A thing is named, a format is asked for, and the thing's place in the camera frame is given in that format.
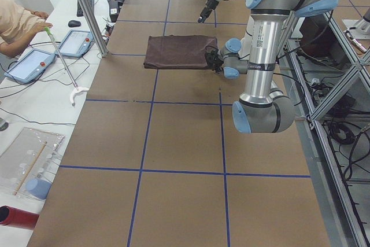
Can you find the blue teach pendant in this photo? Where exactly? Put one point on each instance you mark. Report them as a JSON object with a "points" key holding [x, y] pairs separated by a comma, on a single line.
{"points": [[32, 65], [76, 43]]}

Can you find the black computer mouse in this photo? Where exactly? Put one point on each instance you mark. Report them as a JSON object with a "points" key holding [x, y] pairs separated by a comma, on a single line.
{"points": [[74, 23]]}

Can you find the reacher grabber stick tool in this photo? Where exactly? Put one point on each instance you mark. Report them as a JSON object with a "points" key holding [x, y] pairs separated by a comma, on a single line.
{"points": [[77, 89]]}

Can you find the red cylinder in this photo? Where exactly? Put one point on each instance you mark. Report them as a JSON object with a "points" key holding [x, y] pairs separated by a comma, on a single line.
{"points": [[18, 218]]}

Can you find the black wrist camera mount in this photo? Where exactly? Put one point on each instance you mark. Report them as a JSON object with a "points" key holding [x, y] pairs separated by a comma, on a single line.
{"points": [[212, 58]]}

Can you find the blue plastic cup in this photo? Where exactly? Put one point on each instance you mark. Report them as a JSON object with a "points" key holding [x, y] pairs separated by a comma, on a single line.
{"points": [[39, 188]]}

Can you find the aluminium truss frame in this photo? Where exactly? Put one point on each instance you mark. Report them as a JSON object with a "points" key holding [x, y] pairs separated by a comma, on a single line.
{"points": [[330, 84]]}

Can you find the wooden dowel stick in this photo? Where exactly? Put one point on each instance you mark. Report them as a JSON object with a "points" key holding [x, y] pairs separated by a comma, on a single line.
{"points": [[29, 169]]}

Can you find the clear plastic bag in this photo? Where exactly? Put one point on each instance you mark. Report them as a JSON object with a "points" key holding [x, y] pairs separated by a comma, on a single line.
{"points": [[17, 157]]}

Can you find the person in beige shirt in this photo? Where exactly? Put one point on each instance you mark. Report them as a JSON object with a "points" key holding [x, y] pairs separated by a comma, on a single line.
{"points": [[19, 25]]}

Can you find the near blue teach pendant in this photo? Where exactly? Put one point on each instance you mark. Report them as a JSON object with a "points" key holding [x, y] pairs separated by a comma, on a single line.
{"points": [[32, 65]]}

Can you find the black box with label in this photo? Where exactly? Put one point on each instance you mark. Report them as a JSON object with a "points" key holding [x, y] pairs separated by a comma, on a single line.
{"points": [[114, 10]]}

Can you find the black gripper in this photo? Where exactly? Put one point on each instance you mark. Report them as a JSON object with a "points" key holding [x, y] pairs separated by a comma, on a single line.
{"points": [[208, 6], [215, 59]]}

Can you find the dark brown t-shirt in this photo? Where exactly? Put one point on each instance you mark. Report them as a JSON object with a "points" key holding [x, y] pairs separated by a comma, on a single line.
{"points": [[178, 52]]}

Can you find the aluminium frame post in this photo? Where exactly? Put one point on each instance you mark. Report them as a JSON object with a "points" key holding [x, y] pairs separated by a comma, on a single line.
{"points": [[94, 28]]}

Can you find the far blue teach pendant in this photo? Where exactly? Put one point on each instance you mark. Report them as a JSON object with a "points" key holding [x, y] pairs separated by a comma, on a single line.
{"points": [[76, 43]]}

